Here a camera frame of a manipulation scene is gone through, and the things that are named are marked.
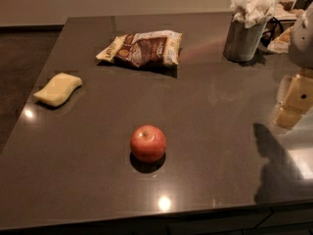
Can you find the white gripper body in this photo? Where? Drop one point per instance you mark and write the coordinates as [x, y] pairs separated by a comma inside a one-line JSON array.
[[302, 43]]

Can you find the red apple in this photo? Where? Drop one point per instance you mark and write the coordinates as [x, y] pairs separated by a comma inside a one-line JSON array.
[[148, 144]]

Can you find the cluttered background shelf items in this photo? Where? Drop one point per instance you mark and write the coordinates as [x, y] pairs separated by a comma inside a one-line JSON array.
[[277, 34]]

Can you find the yellow sponge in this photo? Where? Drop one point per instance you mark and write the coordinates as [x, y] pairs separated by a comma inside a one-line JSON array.
[[58, 89]]

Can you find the grey metal napkin bucket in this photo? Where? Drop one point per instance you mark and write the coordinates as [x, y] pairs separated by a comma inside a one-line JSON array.
[[242, 42]]

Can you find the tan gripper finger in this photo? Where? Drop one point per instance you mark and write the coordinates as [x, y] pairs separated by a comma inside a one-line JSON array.
[[286, 118], [300, 94]]

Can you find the brown chip bag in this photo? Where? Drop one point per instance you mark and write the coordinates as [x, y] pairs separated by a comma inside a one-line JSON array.
[[140, 49]]

